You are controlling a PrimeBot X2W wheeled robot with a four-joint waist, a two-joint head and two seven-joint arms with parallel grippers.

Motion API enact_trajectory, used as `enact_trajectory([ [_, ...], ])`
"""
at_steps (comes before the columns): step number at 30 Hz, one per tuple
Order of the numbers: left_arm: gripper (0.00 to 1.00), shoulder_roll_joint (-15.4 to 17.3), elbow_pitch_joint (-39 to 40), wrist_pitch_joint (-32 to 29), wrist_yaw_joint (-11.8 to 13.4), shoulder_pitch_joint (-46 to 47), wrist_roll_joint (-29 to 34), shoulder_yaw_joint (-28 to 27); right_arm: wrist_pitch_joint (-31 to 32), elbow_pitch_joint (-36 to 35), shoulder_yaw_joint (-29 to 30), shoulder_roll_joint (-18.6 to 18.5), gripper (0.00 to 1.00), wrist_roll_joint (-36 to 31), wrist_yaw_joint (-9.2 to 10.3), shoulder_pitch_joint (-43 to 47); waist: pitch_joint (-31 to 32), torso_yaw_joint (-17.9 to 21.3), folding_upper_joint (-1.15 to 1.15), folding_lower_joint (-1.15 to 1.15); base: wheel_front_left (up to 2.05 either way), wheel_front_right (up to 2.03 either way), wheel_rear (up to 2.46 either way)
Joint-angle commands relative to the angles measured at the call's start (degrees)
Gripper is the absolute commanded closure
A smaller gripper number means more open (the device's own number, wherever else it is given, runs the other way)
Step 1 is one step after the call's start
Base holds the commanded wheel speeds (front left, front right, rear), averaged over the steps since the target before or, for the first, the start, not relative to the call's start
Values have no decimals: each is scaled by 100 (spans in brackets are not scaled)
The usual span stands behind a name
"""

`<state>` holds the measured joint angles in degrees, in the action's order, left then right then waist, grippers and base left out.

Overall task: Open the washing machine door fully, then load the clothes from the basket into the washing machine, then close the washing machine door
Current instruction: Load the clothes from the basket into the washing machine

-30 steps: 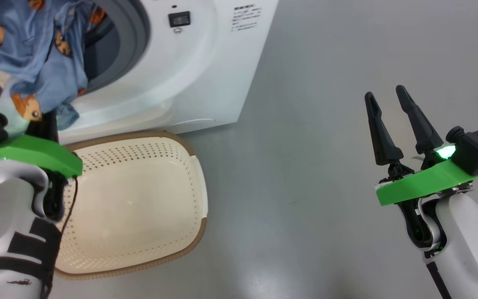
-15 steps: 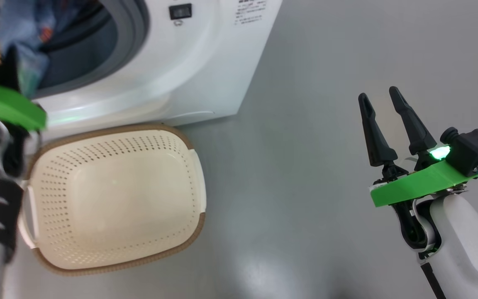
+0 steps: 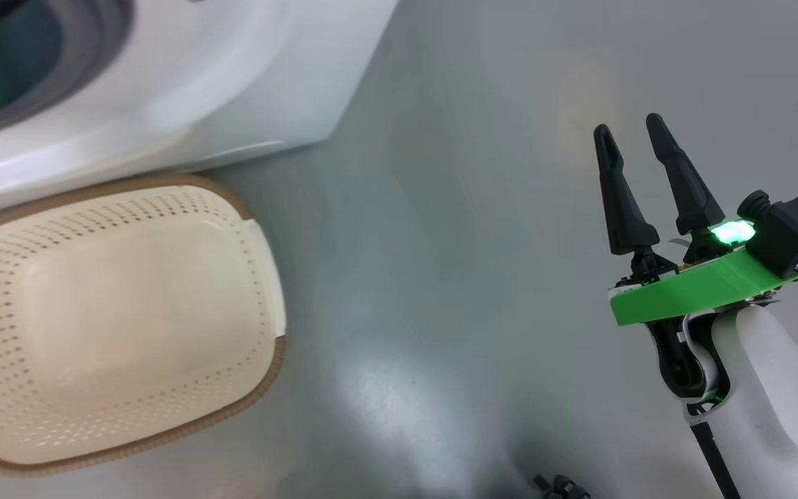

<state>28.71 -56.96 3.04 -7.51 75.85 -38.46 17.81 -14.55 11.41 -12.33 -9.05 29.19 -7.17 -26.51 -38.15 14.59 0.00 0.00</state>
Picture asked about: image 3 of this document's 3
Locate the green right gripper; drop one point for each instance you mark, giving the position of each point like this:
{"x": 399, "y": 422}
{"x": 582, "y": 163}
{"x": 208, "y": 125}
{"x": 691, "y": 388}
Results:
{"x": 690, "y": 294}

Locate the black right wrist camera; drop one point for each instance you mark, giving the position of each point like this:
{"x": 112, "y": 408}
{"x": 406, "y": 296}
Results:
{"x": 794, "y": 232}

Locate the small black robot part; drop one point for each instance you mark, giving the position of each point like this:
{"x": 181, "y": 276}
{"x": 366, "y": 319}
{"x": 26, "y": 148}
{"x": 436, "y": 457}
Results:
{"x": 562, "y": 487}

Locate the white front-load washing machine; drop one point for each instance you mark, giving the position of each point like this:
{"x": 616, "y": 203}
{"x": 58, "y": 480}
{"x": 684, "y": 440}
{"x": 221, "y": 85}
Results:
{"x": 198, "y": 76}

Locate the grey rubber door gasket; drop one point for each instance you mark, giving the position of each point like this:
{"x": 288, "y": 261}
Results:
{"x": 87, "y": 76}

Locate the cream perforated laundry basket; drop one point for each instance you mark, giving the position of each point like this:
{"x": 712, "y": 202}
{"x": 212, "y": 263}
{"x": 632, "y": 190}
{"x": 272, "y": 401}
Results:
{"x": 115, "y": 326}

